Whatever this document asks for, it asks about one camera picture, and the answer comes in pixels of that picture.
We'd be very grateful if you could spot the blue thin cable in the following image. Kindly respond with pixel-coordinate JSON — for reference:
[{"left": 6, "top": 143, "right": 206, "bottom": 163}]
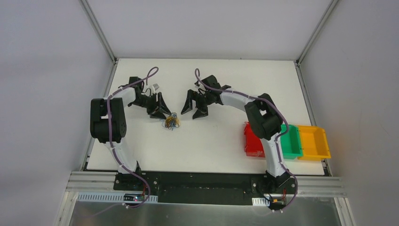
[{"left": 161, "top": 113, "right": 181, "bottom": 132}]

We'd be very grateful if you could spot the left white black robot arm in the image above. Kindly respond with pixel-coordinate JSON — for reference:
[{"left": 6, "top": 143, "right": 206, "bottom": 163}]
[{"left": 90, "top": 77, "right": 171, "bottom": 190}]

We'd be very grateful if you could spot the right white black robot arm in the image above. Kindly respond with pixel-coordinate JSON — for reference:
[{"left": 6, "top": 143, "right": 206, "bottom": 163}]
[{"left": 181, "top": 75, "right": 290, "bottom": 193}]

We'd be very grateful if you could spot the red plastic bin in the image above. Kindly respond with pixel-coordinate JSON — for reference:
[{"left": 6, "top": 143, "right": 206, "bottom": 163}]
[{"left": 243, "top": 121, "right": 265, "bottom": 158}]

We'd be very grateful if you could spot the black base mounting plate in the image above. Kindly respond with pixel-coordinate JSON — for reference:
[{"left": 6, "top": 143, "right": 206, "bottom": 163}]
[{"left": 113, "top": 171, "right": 297, "bottom": 206}]

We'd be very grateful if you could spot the green plastic bin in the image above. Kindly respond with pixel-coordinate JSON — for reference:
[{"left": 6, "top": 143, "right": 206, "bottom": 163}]
[{"left": 279, "top": 124, "right": 303, "bottom": 160}]

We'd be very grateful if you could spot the yellow plastic bin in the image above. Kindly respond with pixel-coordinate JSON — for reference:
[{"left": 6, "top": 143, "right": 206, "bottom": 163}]
[{"left": 297, "top": 125, "right": 331, "bottom": 161}]

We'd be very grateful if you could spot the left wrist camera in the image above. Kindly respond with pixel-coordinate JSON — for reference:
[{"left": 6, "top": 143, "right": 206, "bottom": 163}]
[{"left": 150, "top": 83, "right": 160, "bottom": 92}]

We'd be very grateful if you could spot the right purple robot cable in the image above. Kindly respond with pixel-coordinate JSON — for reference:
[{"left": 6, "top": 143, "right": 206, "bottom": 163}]
[{"left": 194, "top": 68, "right": 299, "bottom": 214}]

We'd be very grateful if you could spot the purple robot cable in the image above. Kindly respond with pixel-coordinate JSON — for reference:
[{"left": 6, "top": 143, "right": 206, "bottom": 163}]
[
  {"left": 194, "top": 68, "right": 299, "bottom": 214},
  {"left": 78, "top": 66, "right": 159, "bottom": 218}
]

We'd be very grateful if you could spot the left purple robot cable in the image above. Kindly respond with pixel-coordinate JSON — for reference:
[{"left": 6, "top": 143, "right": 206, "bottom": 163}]
[{"left": 78, "top": 66, "right": 159, "bottom": 218}]

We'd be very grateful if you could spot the aluminium frame rail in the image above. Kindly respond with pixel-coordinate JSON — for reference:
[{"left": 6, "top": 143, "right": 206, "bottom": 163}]
[{"left": 66, "top": 171, "right": 347, "bottom": 198}]

